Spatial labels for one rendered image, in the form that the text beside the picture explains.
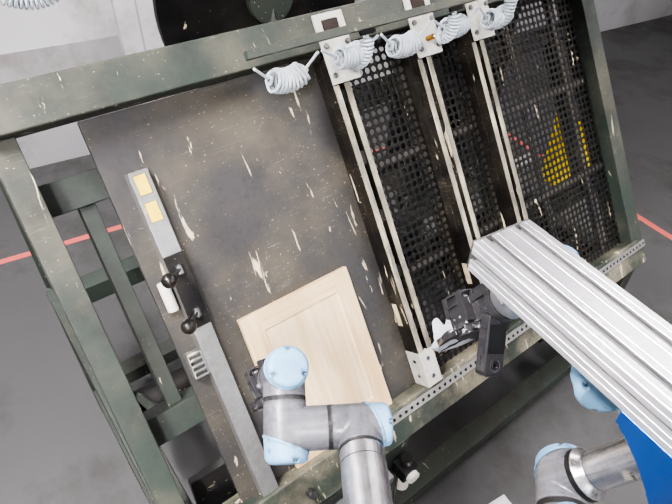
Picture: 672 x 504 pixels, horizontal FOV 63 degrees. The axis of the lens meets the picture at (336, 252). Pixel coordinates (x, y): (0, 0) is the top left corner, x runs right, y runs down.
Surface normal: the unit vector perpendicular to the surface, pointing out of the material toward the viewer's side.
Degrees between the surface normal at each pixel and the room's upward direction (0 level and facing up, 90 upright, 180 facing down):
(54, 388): 0
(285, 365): 28
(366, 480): 7
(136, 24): 90
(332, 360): 57
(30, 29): 90
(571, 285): 0
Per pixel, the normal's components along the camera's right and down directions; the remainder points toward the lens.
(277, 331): 0.52, 0.04
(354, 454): -0.41, -0.71
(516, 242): 0.02, -0.75
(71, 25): 0.50, 0.58
